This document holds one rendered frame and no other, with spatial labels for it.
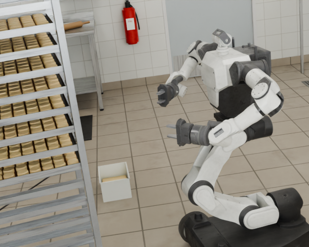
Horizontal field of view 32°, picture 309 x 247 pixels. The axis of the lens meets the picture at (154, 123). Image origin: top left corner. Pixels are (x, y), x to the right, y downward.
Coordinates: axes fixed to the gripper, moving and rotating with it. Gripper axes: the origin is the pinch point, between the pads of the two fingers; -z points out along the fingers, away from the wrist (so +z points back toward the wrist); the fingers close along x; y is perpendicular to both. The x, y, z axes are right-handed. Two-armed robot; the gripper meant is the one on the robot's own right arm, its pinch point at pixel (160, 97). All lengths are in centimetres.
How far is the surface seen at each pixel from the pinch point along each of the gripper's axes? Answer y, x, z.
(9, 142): -36, -1, -84
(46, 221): -54, -61, -40
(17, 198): -36, -28, -83
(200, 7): -92, 19, 360
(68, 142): -19, -6, -64
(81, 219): -16, -43, -65
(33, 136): -28, 0, -78
